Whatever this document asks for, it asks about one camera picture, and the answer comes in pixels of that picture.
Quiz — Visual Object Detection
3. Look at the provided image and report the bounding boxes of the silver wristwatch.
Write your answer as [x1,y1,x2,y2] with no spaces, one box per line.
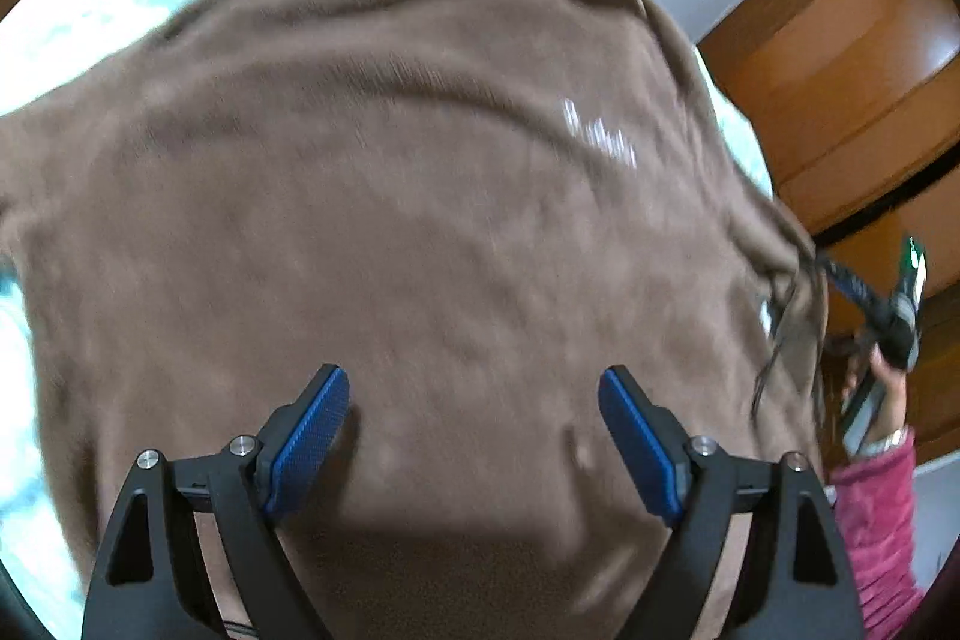
[859,426,910,459]

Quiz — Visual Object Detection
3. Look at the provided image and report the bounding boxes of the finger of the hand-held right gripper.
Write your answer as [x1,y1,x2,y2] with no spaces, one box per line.
[819,248,893,320]

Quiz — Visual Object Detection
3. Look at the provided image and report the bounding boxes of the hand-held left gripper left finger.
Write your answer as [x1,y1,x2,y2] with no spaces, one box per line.
[81,365,351,640]

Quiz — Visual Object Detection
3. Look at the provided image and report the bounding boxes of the person's right hand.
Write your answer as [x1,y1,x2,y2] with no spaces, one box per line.
[844,346,910,447]

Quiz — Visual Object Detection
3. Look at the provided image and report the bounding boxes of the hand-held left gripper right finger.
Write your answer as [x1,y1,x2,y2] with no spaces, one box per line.
[598,366,867,640]

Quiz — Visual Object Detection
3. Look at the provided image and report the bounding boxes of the brown fleece garment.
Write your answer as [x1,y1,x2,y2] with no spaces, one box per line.
[0,0,830,640]

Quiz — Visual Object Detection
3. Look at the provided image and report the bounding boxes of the person's right forearm pink sleeve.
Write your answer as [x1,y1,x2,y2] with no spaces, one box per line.
[827,439,929,637]

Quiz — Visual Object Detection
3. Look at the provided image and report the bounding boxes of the wooden wardrobe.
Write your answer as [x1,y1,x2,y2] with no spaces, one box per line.
[697,0,960,468]

